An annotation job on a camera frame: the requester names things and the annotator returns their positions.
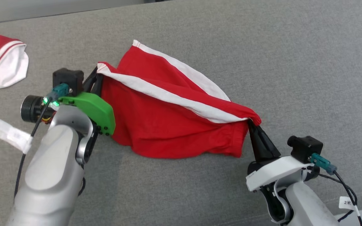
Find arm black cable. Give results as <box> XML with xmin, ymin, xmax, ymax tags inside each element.
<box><xmin>307</xmin><ymin>153</ymin><xmax>362</xmax><ymax>226</ymax></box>
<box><xmin>14</xmin><ymin>83</ymin><xmax>70</xmax><ymax>201</ymax></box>

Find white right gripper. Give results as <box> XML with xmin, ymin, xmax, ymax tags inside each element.
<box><xmin>246</xmin><ymin>121</ymin><xmax>314</xmax><ymax>192</ymax></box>

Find white left cable label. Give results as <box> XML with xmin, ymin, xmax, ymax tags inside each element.
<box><xmin>0</xmin><ymin>111</ymin><xmax>32</xmax><ymax>154</ymax></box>

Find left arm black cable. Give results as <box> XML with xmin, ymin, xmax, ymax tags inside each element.
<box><xmin>14</xmin><ymin>83</ymin><xmax>70</xmax><ymax>201</ymax></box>

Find red shorts white side stripes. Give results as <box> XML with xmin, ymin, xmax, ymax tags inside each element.
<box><xmin>97</xmin><ymin>40</ymin><xmax>262</xmax><ymax>159</ymax></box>

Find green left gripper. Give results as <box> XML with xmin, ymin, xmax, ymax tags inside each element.
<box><xmin>58</xmin><ymin>67</ymin><xmax>116</xmax><ymax>136</ymax></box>

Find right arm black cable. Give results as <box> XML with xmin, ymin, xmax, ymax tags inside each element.
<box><xmin>307</xmin><ymin>153</ymin><xmax>362</xmax><ymax>226</ymax></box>

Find white right cable label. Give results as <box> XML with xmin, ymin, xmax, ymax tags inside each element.
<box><xmin>339</xmin><ymin>196</ymin><xmax>356</xmax><ymax>211</ymax></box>

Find red numbered basketball jersey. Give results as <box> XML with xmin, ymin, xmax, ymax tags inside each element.
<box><xmin>0</xmin><ymin>33</ymin><xmax>29</xmax><ymax>90</ymax></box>

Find white cable label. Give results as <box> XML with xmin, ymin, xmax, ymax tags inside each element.
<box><xmin>339</xmin><ymin>196</ymin><xmax>356</xmax><ymax>211</ymax></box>
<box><xmin>0</xmin><ymin>111</ymin><xmax>32</xmax><ymax>154</ymax></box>

